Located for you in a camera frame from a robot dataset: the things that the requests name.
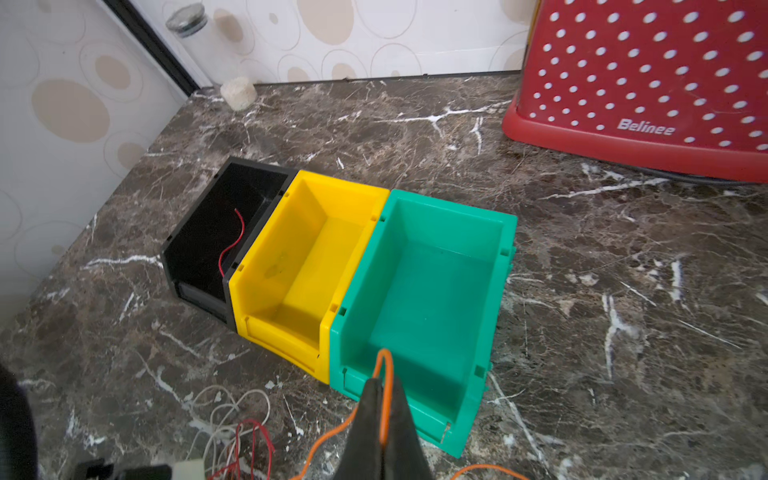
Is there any black plastic bin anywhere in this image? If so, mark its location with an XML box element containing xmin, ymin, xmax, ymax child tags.
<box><xmin>160</xmin><ymin>157</ymin><xmax>298</xmax><ymax>331</ymax></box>

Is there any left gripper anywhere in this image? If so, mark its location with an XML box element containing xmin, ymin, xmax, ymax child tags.
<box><xmin>1</xmin><ymin>366</ymin><xmax>38</xmax><ymax>479</ymax></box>

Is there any green plastic bin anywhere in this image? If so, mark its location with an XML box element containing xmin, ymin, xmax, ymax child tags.
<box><xmin>330</xmin><ymin>190</ymin><xmax>517</xmax><ymax>457</ymax></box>

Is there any orange cable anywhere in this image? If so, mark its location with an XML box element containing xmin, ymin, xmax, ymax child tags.
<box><xmin>290</xmin><ymin>347</ymin><xmax>529</xmax><ymax>480</ymax></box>

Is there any glass jar with lid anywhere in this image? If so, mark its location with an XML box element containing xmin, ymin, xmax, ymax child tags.
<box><xmin>165</xmin><ymin>1</ymin><xmax>255</xmax><ymax>86</ymax></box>

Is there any red cable in black bin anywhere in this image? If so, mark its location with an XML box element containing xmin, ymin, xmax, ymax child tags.
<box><xmin>217</xmin><ymin>207</ymin><xmax>247</xmax><ymax>278</ymax></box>

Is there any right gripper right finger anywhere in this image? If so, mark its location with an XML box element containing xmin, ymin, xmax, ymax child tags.
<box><xmin>382</xmin><ymin>389</ymin><xmax>433</xmax><ymax>480</ymax></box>

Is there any red polka dot toaster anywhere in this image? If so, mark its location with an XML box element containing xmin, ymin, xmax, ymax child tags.
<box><xmin>502</xmin><ymin>1</ymin><xmax>767</xmax><ymax>183</ymax></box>

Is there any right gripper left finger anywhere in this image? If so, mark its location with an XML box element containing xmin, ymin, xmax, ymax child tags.
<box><xmin>333</xmin><ymin>378</ymin><xmax>383</xmax><ymax>480</ymax></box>

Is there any yellow plastic bin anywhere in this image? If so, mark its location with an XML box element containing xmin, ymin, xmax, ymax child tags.
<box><xmin>228</xmin><ymin>171</ymin><xmax>390</xmax><ymax>383</ymax></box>

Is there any white cable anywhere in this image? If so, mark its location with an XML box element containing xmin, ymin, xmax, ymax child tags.
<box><xmin>182</xmin><ymin>383</ymin><xmax>272</xmax><ymax>475</ymax></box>

